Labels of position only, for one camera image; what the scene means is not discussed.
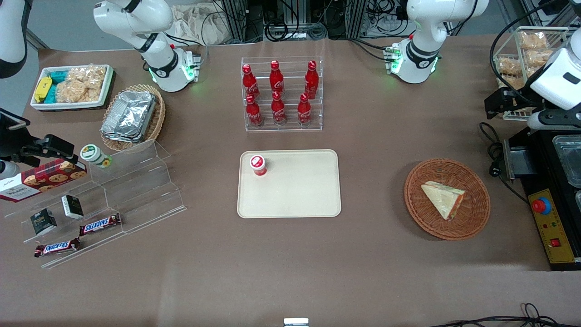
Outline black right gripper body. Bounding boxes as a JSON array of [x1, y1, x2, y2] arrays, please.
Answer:
[[0, 109, 46, 162]]

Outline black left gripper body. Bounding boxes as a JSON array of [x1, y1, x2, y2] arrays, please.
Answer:
[[498, 89, 545, 114]]

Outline triangular sandwich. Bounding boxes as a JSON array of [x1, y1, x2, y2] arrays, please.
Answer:
[[421, 181, 465, 221]]

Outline light wicker basket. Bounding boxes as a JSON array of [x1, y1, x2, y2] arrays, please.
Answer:
[[100, 84, 166, 153]]

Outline brown wicker basket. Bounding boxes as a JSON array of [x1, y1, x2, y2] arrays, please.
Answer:
[[404, 158, 491, 241]]

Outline beige plastic tray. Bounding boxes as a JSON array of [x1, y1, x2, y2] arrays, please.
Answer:
[[237, 149, 342, 219]]

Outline red tartan cookie box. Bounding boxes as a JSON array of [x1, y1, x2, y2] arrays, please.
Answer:
[[0, 159, 88, 203]]

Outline clear bag of fried snacks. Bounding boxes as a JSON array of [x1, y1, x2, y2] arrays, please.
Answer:
[[519, 31, 548, 50], [498, 75, 527, 92], [497, 57, 522, 76], [526, 49, 561, 69]]

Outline white cup with green lid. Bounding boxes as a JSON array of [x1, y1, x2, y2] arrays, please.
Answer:
[[80, 144, 112, 168]]

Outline white rectangular plastic bin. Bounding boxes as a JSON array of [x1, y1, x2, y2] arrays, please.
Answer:
[[30, 64, 115, 111]]

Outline teal snack packet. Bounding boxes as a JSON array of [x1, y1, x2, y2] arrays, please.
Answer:
[[45, 70, 69, 104]]

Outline yellow snack packet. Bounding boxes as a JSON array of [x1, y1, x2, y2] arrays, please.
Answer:
[[34, 76, 53, 104]]

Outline small black carton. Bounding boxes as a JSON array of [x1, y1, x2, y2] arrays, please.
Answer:
[[30, 208, 58, 236], [61, 195, 84, 219]]

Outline black machine with yellow panel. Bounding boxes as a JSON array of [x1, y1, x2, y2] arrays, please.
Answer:
[[517, 125, 581, 272]]

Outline clear bag of rice crackers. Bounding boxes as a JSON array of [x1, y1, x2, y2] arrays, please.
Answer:
[[55, 65, 108, 104]]

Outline steel pan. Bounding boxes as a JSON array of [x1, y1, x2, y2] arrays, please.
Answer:
[[551, 135, 581, 189]]

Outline stacked aluminium foil containers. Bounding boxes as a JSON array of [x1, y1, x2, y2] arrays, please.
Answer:
[[100, 90, 158, 144]]

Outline Snickers chocolate bar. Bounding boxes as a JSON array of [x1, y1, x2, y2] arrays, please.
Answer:
[[79, 213, 122, 237], [34, 238, 81, 258]]

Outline clear acrylic stepped shelf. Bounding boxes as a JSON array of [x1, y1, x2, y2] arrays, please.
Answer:
[[4, 139, 187, 269]]

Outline red cola bottle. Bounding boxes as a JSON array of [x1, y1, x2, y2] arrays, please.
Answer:
[[271, 91, 287, 126], [305, 60, 319, 100], [270, 60, 285, 97], [242, 64, 260, 100], [246, 94, 264, 127], [297, 94, 312, 127]]

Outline beige cloth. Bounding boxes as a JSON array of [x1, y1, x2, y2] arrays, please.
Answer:
[[170, 4, 228, 46]]

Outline red white yogurt cup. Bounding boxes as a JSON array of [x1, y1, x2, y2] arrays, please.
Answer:
[[249, 155, 267, 177]]

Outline clear acrylic bottle rack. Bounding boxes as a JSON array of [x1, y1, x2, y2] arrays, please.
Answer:
[[241, 56, 323, 132]]

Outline grey metal bracket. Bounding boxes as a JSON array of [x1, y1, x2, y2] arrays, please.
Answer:
[[502, 139, 538, 182]]

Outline white wire rack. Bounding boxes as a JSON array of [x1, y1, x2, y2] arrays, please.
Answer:
[[492, 26, 571, 121]]

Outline black power cable with plug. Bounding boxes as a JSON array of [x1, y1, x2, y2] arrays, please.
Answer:
[[479, 122, 530, 205]]

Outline aluminium frame post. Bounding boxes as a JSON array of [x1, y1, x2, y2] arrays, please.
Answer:
[[350, 0, 369, 39], [222, 0, 248, 42]]

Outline black floor cable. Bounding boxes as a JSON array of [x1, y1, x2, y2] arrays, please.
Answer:
[[429, 303, 581, 327]]

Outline black cable bundle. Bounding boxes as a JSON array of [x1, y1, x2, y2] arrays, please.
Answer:
[[264, 0, 328, 42]]

